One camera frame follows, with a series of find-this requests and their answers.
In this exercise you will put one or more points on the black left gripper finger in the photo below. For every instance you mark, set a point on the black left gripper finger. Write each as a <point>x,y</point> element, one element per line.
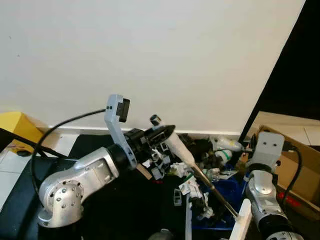
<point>162,132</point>
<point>156,147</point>

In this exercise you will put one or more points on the broom stick with white grip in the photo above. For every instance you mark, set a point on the broom stick with white grip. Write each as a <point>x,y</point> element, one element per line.
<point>179,149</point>

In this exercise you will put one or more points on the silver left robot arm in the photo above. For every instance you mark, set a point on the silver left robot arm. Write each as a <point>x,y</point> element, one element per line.
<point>75,182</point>

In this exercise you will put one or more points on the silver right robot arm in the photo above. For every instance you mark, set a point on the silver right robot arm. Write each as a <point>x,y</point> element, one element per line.
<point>265,192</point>

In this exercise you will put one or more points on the crumpled white paper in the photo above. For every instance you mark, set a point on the crumpled white paper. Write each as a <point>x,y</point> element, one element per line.
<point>180,169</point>

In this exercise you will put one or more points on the white plastic bottle green band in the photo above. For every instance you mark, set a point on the white plastic bottle green band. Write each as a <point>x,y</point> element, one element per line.
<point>225,149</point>

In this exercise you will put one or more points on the blue plastic bin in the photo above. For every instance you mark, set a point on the blue plastic bin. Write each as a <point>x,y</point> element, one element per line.
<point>230,190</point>

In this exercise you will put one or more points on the brown cardboard box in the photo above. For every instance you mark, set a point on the brown cardboard box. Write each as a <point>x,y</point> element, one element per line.
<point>302,170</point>

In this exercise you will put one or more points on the yellow box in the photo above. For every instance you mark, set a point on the yellow box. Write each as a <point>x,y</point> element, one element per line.
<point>17,127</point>

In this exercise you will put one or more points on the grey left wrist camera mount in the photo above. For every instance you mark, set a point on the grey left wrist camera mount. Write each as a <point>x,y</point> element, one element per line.
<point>116,130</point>

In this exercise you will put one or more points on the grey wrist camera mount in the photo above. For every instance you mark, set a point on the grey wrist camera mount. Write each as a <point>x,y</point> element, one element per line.
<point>267,147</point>
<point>116,130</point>

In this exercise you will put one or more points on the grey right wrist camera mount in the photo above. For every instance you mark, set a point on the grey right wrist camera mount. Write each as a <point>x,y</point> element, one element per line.
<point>267,147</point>

